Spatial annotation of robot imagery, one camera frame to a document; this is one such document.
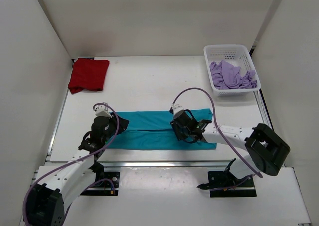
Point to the teal t-shirt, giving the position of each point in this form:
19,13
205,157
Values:
151,130

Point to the white plastic basket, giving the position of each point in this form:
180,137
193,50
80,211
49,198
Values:
236,55

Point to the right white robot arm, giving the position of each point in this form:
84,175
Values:
258,149

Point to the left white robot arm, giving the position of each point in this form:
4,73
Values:
48,200

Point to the aluminium front rail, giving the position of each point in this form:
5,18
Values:
141,164

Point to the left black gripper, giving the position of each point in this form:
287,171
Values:
119,122

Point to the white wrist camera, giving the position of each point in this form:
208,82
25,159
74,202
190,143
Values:
175,108
101,109

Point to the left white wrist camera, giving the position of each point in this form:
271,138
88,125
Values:
101,109

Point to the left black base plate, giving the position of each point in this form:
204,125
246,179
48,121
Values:
106,183

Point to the lavender t-shirt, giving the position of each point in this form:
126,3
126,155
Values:
226,76

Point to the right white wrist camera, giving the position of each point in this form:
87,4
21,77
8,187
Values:
175,108

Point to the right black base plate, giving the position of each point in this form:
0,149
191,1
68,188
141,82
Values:
222,186

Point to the red t-shirt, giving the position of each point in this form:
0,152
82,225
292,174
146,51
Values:
88,74

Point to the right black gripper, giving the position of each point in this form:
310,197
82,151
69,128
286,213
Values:
178,129

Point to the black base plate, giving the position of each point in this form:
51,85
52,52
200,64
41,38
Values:
106,183
222,186

